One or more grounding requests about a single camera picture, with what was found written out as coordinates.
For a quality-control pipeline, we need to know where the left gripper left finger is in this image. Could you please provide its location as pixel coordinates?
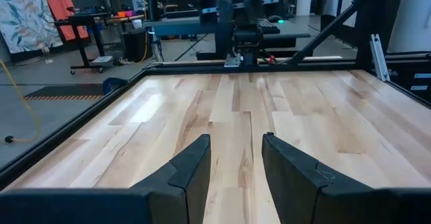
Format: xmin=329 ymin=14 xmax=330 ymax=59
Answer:
xmin=0 ymin=135 xmax=211 ymax=224

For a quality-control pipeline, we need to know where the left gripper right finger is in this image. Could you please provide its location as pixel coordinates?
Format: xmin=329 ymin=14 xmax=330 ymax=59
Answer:
xmin=262 ymin=133 xmax=431 ymax=224

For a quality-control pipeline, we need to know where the black keyboard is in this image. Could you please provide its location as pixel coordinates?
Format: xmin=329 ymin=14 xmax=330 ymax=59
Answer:
xmin=257 ymin=17 xmax=281 ymax=35

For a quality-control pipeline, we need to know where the silver mounting plate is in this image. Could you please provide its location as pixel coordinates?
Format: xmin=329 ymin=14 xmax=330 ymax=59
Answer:
xmin=223 ymin=51 xmax=242 ymax=68

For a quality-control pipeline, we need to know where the grey side desk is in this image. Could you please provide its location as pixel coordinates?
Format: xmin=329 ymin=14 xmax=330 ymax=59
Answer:
xmin=143 ymin=15 xmax=311 ymax=62

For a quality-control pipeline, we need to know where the black bin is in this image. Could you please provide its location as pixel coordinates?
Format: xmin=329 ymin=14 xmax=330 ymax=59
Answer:
xmin=123 ymin=28 xmax=153 ymax=63

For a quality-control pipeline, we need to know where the black mat with hazard stripe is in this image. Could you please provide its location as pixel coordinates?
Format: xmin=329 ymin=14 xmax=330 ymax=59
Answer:
xmin=22 ymin=83 xmax=106 ymax=102

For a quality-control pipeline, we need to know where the black rolling table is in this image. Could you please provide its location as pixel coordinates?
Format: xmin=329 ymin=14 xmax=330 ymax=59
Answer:
xmin=53 ymin=11 xmax=146 ymax=75

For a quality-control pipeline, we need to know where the orange cloth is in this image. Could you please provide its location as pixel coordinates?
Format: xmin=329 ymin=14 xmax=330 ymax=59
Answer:
xmin=39 ymin=0 xmax=90 ymax=42

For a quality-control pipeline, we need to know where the leaf patterned curtain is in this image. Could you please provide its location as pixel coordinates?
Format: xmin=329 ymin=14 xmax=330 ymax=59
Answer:
xmin=0 ymin=0 xmax=65 ymax=55

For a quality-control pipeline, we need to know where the black aluminium rig frame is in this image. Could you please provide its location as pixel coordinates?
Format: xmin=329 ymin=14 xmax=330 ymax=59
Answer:
xmin=0 ymin=0 xmax=431 ymax=191

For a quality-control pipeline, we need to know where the silver angle bracket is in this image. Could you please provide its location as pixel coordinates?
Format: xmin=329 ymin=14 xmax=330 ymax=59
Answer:
xmin=369 ymin=33 xmax=391 ymax=83

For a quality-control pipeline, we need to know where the yellow hanging cord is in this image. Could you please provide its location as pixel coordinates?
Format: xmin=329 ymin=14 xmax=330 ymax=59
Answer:
xmin=0 ymin=58 xmax=42 ymax=145

